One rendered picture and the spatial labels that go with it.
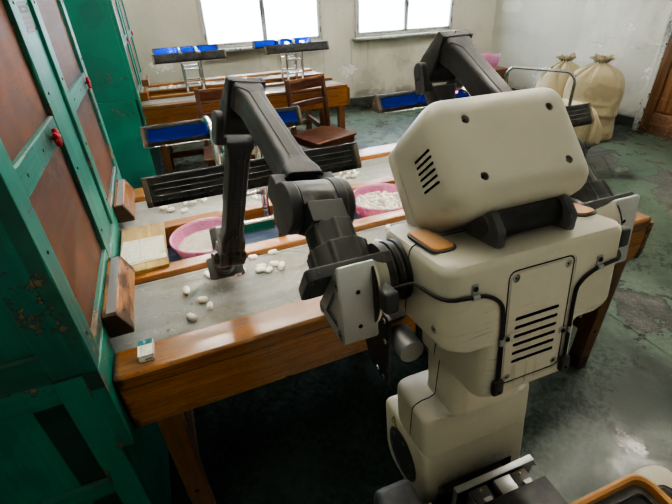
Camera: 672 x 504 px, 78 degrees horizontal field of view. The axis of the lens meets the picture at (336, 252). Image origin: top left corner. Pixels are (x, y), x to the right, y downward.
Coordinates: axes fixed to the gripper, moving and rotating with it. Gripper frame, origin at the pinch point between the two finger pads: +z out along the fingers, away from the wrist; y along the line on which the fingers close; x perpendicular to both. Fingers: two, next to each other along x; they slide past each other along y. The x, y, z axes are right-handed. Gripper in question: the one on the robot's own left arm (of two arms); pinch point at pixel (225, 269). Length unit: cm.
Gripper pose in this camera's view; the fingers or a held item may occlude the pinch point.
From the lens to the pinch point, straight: 139.7
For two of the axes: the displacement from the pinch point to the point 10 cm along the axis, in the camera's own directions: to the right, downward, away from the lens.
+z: -2.5, 1.8, 9.5
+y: -9.3, 2.3, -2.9
